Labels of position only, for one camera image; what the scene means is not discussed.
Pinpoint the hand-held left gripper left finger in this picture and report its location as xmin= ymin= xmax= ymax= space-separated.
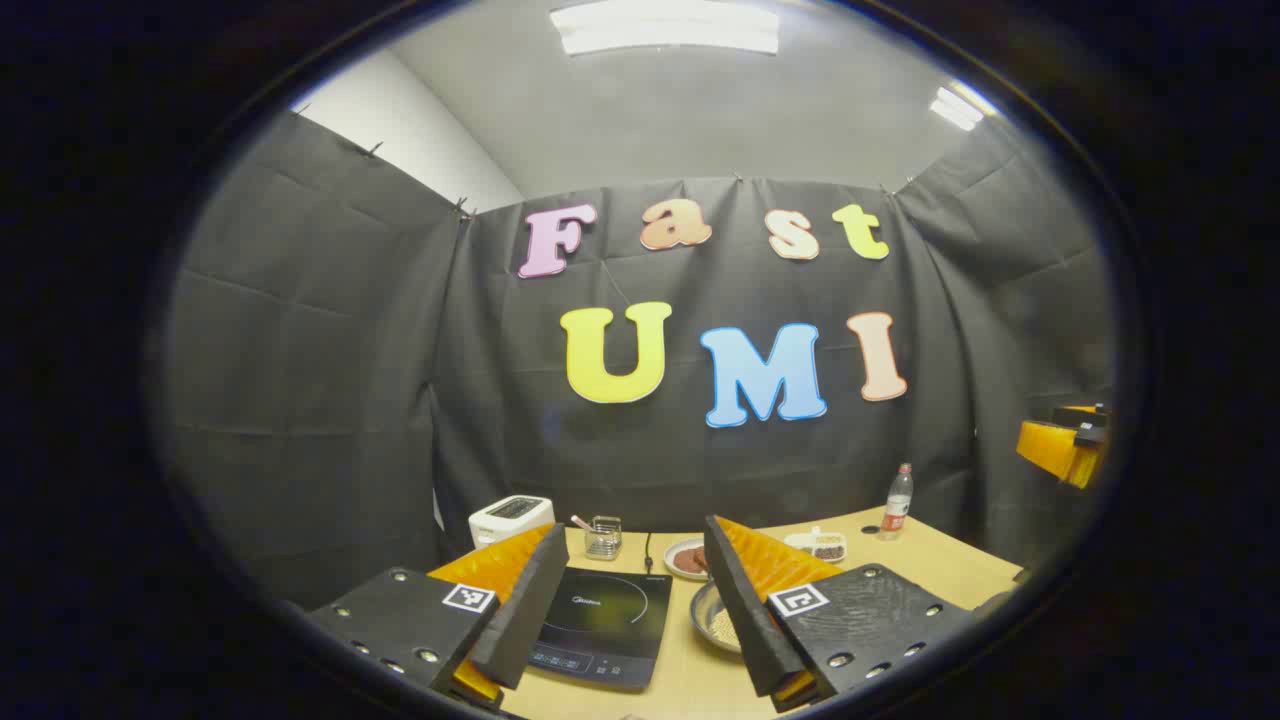
xmin=305 ymin=522 xmax=571 ymax=713

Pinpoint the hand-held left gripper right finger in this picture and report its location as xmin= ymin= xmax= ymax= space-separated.
xmin=703 ymin=515 xmax=976 ymax=714

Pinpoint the steel pot with black handle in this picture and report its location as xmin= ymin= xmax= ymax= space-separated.
xmin=689 ymin=580 xmax=746 ymax=656

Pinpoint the black induction cooktop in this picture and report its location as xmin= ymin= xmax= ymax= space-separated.
xmin=525 ymin=567 xmax=674 ymax=693

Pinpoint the white round plate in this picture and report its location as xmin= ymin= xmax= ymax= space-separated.
xmin=664 ymin=537 xmax=713 ymax=581

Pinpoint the white divided dish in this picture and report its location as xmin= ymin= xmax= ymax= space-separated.
xmin=783 ymin=527 xmax=849 ymax=563

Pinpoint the white toaster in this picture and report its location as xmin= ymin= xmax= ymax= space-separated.
xmin=468 ymin=495 xmax=556 ymax=551

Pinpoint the clear bottle with red label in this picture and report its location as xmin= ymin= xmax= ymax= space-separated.
xmin=878 ymin=462 xmax=915 ymax=542

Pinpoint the black backdrop cloth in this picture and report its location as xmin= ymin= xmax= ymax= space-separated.
xmin=150 ymin=110 xmax=1121 ymax=611

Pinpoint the small ceiling light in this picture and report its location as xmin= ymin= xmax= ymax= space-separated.
xmin=928 ymin=85 xmax=1001 ymax=133

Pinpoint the long ceiling light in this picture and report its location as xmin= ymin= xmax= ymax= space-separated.
xmin=548 ymin=0 xmax=781 ymax=57

